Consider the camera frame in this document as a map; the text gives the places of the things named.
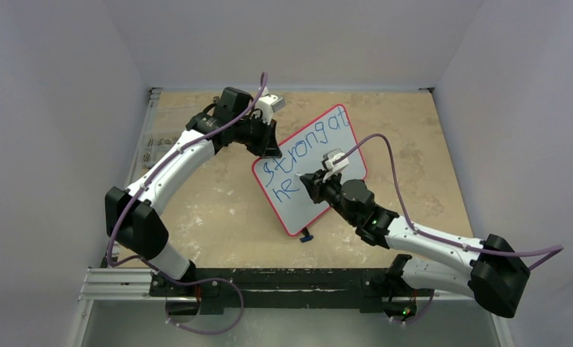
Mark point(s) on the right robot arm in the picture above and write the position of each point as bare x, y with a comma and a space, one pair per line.
487, 270

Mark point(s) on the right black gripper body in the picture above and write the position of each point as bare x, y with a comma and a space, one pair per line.
320, 183

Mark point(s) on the blue marker cap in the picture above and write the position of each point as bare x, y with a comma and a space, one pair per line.
306, 238

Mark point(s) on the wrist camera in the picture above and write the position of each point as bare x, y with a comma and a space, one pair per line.
333, 162
269, 104

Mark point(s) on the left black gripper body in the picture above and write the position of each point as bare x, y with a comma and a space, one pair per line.
263, 139

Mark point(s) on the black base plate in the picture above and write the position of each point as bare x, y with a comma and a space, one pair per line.
368, 290

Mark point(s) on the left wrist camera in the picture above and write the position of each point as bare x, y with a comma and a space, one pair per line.
269, 104

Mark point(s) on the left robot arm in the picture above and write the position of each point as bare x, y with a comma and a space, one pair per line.
133, 214

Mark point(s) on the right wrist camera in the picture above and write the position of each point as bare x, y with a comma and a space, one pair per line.
333, 162

